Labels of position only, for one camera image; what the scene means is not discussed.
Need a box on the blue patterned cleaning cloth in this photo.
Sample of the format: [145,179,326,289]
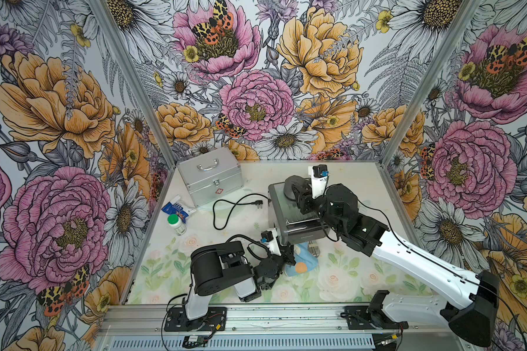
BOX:
[284,241,319,276]

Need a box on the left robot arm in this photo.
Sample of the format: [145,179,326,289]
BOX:
[184,240,296,321]

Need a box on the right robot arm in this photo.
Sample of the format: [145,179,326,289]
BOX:
[283,175,499,347]

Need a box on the grey coffee machine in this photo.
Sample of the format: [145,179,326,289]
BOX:
[268,175,326,246]

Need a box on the silver metal case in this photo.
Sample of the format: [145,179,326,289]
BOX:
[177,148,244,207]

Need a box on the white bottle with green cap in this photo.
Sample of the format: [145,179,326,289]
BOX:
[167,214,187,235]

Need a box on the blue bottle with green cap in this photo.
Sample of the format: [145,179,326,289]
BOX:
[162,195,197,224]

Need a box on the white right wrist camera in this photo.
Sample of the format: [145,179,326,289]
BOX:
[308,164,329,199]

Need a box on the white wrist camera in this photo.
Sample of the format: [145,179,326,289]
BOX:
[261,228,282,256]
[308,164,329,199]

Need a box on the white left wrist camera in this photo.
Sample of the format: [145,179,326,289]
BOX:
[261,228,282,256]

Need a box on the black power cable with plug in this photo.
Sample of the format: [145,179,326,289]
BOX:
[211,193,269,231]

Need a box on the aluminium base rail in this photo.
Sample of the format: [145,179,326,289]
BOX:
[100,302,471,335]

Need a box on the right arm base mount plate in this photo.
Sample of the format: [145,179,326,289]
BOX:
[341,306,409,331]

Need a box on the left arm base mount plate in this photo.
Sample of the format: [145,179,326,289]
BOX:
[162,307,228,332]

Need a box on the white vented cable duct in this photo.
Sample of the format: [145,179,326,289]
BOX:
[104,333,376,350]

